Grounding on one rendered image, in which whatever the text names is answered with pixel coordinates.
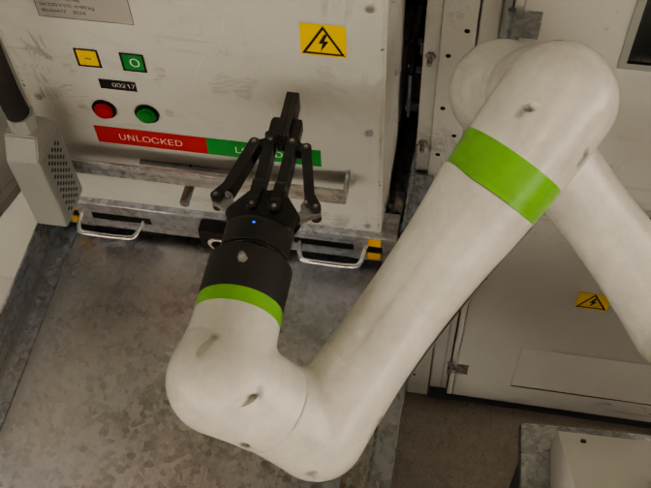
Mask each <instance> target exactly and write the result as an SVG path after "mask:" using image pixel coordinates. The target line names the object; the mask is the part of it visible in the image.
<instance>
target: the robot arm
mask: <svg viewBox="0 0 651 488"><path fill-rule="evenodd" d="M449 102H450V106H451V109H452V112H453V114H454V116H455V118H456V120H457V121H458V123H459V124H460V125H461V126H462V128H463V129H464V130H465V131H466V132H465V133H464V135H463V136H462V138H461V139H460V141H459V142H458V143H457V145H456V146H455V148H454V149H453V151H452V153H451V154H450V156H449V158H448V160H447V161H446V162H444V163H443V165H442V167H441V168H440V170H439V172H438V174H437V176H436V177H435V179H434V181H433V183H432V185H431V186H430V188H429V190H428V192H427V193H426V195H425V197H424V199H423V200H422V202H421V204H420V205H419V207H418V209H417V211H416V213H415V214H414V216H413V218H412V219H411V221H410V223H409V224H408V226H407V227H406V228H405V230H404V231H403V233H402V235H401V236H400V238H399V239H398V241H397V243H396V244H395V246H394V247H393V249H392V250H391V252H390V253H389V255H388V256H387V258H386V260H385V261H384V263H383V264H382V266H381V267H380V269H379V270H378V272H377V273H376V275H375V276H374V278H373V279H372V280H371V282H370V283H369V285H368V286H367V288H366V289H365V290H364V292H363V293H362V295H361V296H360V297H359V299H358V300H357V301H356V303H355V305H354V306H353V307H352V309H351V310H350V311H349V313H348V314H347V315H346V317H345V318H344V319H342V321H341V322H340V323H339V325H338V326H337V327H336V328H335V330H334V331H333V332H332V333H331V335H330V336H329V337H328V338H327V340H326V343H325V344H324V346H323V347H322V348H321V349H320V350H319V352H318V353H317V354H316V355H315V356H314V357H313V359H312V360H311V361H310V362H309V363H308V364H307V365H306V366H303V367H301V366H298V365H296V364H295V363H293V362H291V360H289V359H288V358H286V357H285V356H283V355H282V354H280V352H279V351H278V349H277V342H278V336H279V331H280V327H281V322H282V318H283V315H284V310H285V306H286V302H287V297H288V293H289V289H290V284H291V280H292V276H293V271H292V269H291V267H290V265H289V264H288V258H289V254H290V250H291V246H292V242H293V238H294V236H295V234H296V233H297V232H298V231H299V229H300V224H303V223H306V222H308V221H312V222H313V223H319V222H320V221H321V220H322V208H321V205H320V203H319V201H318V199H317V197H316V195H315V190H314V175H313V162H312V148H311V144H309V143H301V142H300V141H301V137H302V133H303V124H302V120H299V119H298V116H299V112H300V100H299V93H296V92H287V94H286V98H285V102H284V104H283V108H282V112H281V116H280V117H273V118H272V119H271V122H270V125H269V129H268V131H266V132H265V134H264V135H265V138H261V139H258V138H257V137H251V138H250V139H249V141H248V143H247V144H246V146H245V147H244V149H243V151H242V152H241V154H240V156H239V157H238V159H237V160H236V162H235V164H234V165H233V167H232V169H231V171H230V172H229V174H228V176H227V177H226V179H225V180H224V182H223V183H222V184H221V185H220V186H218V187H217V188H216V189H215V190H213V191H212V192H211V194H210V196H211V200H212V205H213V209H214V210H216V211H220V210H222V211H223V212H224V213H225V214H226V218H227V224H226V228H225V231H224V235H223V238H222V242H221V245H219V246H217V247H215V248H214V249H213V250H212V251H211V252H210V254H209V257H208V261H207V264H206V268H205V270H204V274H203V277H202V280H201V286H200V290H199V293H198V297H197V300H196V304H195V307H194V310H193V314H192V317H191V318H190V321H189V324H188V326H187V328H186V331H185V333H184V335H183V337H182V339H181V341H180V343H179V344H178V346H177V348H176V349H175V351H174V352H173V354H172V356H171V358H170V362H169V364H168V368H167V372H166V391H167V396H168V399H169V402H170V405H171V407H172V409H173V411H174V412H175V414H176V415H177V416H178V417H179V419H180V420H181V421H182V422H183V423H185V424H186V425H187V426H188V427H190V428H192V429H193V430H195V431H197V432H199V433H202V434H205V435H208V436H210V437H213V438H216V439H219V440H222V441H224V442H229V443H231V444H234V445H236V446H239V447H241V448H244V449H246V450H249V451H252V452H254V453H256V454H257V455H259V456H261V457H263V458H264V459H265V460H267V461H269V462H271V463H272V464H274V465H276V466H277V467H279V468H280V469H282V470H284V471H285V472H287V473H289V474H290V475H292V476H294V477H296V478H299V479H302V480H305V481H311V482H322V481H328V480H332V479H334V478H336V477H338V476H340V475H342V474H344V473H346V472H347V471H348V470H349V469H350V468H351V467H352V466H353V465H354V464H355V463H356V462H357V460H358V459H359V457H360V455H361V453H362V452H363V450H364V448H365V447H366V445H367V444H368V442H369V440H370V438H371V437H372V435H373V433H374V431H375V429H376V427H377V426H378V424H379V423H380V421H381V420H382V418H383V416H384V415H385V413H386V411H387V410H388V407H389V406H390V404H391V402H392V400H393V399H394V397H395V396H396V394H397V393H398V391H399V390H400V391H401V389H402V388H403V386H404V385H405V383H406V382H407V380H408V379H409V378H410V376H411V375H412V374H413V373H414V371H415V370H416V369H417V367H418V366H419V364H420V363H421V361H422V360H423V358H424V357H425V356H426V354H427V353H428V352H429V350H430V349H431V347H432V346H433V345H434V343H435V342H436V341H437V339H438V338H439V337H440V335H441V334H442V333H443V332H444V330H445V329H446V328H447V326H448V325H449V324H450V322H451V321H452V320H453V318H454V317H455V316H456V315H457V313H458V312H459V311H460V310H461V308H462V307H463V306H464V305H465V303H466V302H467V301H468V300H469V299H470V297H471V296H472V295H473V294H474V292H475V291H476V290H477V289H478V288H479V287H480V285H481V284H482V283H483V282H484V280H485V279H486V278H487V277H488V276H489V275H490V274H491V272H492V271H493V270H494V269H495V268H496V267H497V266H498V264H499V263H500V262H501V261H502V260H503V259H504V258H505V257H506V256H507V254H508V253H509V252H510V251H511V250H512V249H513V248H514V247H515V246H516V245H517V244H518V242H519V241H520V240H521V239H522V238H523V237H524V236H525V235H526V234H527V233H528V232H529V231H530V230H531V229H532V228H533V225H534V224H535V223H536V222H537V221H538V219H539V218H540V217H541V215H542V214H543V213H544V214H545V215H546V216H547V217H548V219H549V220H550V221H551V222H552V224H553V225H554V226H555V227H556V228H557V229H558V230H559V231H560V232H561V234H562V235H563V236H564V238H565V239H566V240H567V242H568V243H569V244H570V245H571V247H572V248H573V250H574V251H575V253H576V254H577V255H578V257H579V258H580V259H581V261H582V262H583V264H584V265H585V266H586V268H587V269H588V271H589V272H590V274H591V275H592V277H593V278H594V279H595V281H596V282H597V284H598V285H599V287H600V288H601V290H602V292H603V293H604V295H605V297H606V298H607V300H608V302H609V303H610V305H611V306H612V308H613V310H614V311H615V313H616V315H617V316H618V318H619V320H620V321H621V322H622V324H623V326H624V327H625V329H626V331H627V333H628V334H629V336H630V338H631V340H632V342H633V344H634V345H635V348H636V349H637V351H638V352H639V353H640V355H641V356H642V357H643V358H644V359H645V360H647V361H648V362H649V363H650V364H651V220H650V218H649V217H648V216H647V215H646V214H645V212H644V211H643V210H642V209H641V207H640V206H639V205H638V204H637V202H636V201H635V200H634V198H633V197H632V196H631V194H630V193H629V192H628V190H627V189H626V188H625V186H624V185H623V184H622V182H621V181H620V180H619V178H618V177H617V175H616V174H615V173H614V171H613V170H612V168H611V167H610V166H609V164H608V163H607V161H606V160H605V158H604V156H603V155H602V153H601V152H600V151H599V149H598V148H597V147H598V146H599V144H600V143H601V142H602V140H603V139H604V138H605V136H606V135H607V134H608V132H609V131H610V129H611V127H612V126H613V124H614V121H615V119H616V116H617V113H618V109H619V104H620V90H619V84H618V80H617V78H616V75H615V73H614V71H613V70H612V68H611V66H610V65H609V63H608V62H607V61H606V60H605V58H604V57H603V56H602V55H600V54H599V53H598V52H597V51H596V50H595V49H593V48H592V47H590V46H587V45H585V44H582V43H579V42H575V41H569V40H553V41H547V42H542V43H537V44H525V43H522V42H520V41H517V40H511V39H496V40H491V41H488V42H484V43H482V44H480V45H478V46H475V47H474V48H472V49H471V50H470V51H469V52H468V53H467V54H466V55H464V56H463V57H462V58H461V60H460V61H459V62H458V64H457V66H456V67H455V69H454V71H453V74H452V76H451V80H450V84H449ZM276 148H277V149H276ZM277 151H284V155H283V159H282V162H281V166H280V169H279V173H278V177H277V181H275V184H274V188H273V190H270V191H268V190H267V186H268V182H269V179H270V175H271V172H272V168H273V164H274V160H275V156H276V152H277ZM260 156H261V157H260ZM259 158H260V160H259V164H258V167H257V171H256V175H255V178H254V179H253V181H252V185H251V189H250V191H248V192H247V193H246V194H244V195H243V196H242V197H240V198H239V199H237V200H236V201H235V202H233V199H234V198H235V196H236V195H237V193H238V192H239V190H240V188H241V187H242V185H243V183H244V182H245V180H246V178H247V177H248V175H249V173H250V172H251V170H252V168H253V167H254V165H255V163H256V162H257V161H258V159H259ZM298 158H299V159H301V160H302V175H303V190H304V202H303V203H302V204H301V205H300V211H299V212H298V213H297V211H296V210H295V207H294V206H293V204H292V202H291V200H290V199H289V197H288V194H289V190H290V187H291V183H292V179H293V175H294V171H295V164H296V160H297V159H298Z"/></svg>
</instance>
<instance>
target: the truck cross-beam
mask: <svg viewBox="0 0 651 488"><path fill-rule="evenodd" d="M77 203H81V204H88V205H89V208H90V210H91V212H92V215H93V217H94V220H95V222H96V225H97V226H104V227H112V228H120V229H134V230H137V228H138V226H139V224H140V221H141V219H144V220H145V221H146V223H145V225H144V227H143V229H142V231H150V232H158V233H165V234H173V235H181V236H189V237H197V238H200V236H199V232H198V229H199V225H200V222H201V220H206V221H214V222H222V223H226V222H227V218H226V214H224V213H215V212H207V211H200V210H192V209H184V208H175V207H167V206H160V205H152V204H144V203H135V202H128V201H120V200H112V199H104V198H89V197H79V199H78V202H77ZM400 218H401V216H400V215H398V214H390V213H385V214H384V219H383V225H382V231H381V232H374V231H366V230H358V229H342V228H335V227H327V226H319V225H311V224H300V229H299V231H298V232H297V233H296V234H295V235H294V238H293V242H292V246H291V250H296V246H297V240H298V239H299V238H300V239H302V240H303V241H302V251H304V252H312V253H320V254H328V255H335V256H343V257H351V258H353V257H354V237H356V238H364V239H373V240H381V248H378V247H370V246H368V252H369V253H377V254H380V261H385V260H386V258H387V257H388V255H389V253H390V252H391V250H392V249H393V247H394V246H395V244H396V243H397V241H398V234H399V231H400Z"/></svg>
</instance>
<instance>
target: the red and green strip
mask: <svg viewBox="0 0 651 488"><path fill-rule="evenodd" d="M93 126H94V129H95V132H96V134H97V137H98V140H99V141H102V142H111V143H119V144H128V145H136V146H145V147H153V148H162V149H170V150H178V151H187V152H196V153H204V154H212V155H221V156H230V157H237V158H238V157H239V156H240V154H241V152H242V151H243V149H244V147H245V146H246V144H247V143H248V142H242V141H233V140H224V139H216V138H207V137H191V136H183V135H174V134H165V133H156V132H147V131H139V130H130V129H122V128H113V127H105V126H96V125H93ZM283 155H284V151H277V152H276V156H275V160H274V162H280V163H281V162H282V159H283ZM312 162H313V166H314V167H321V166H322V160H321V151H320V150H312Z"/></svg>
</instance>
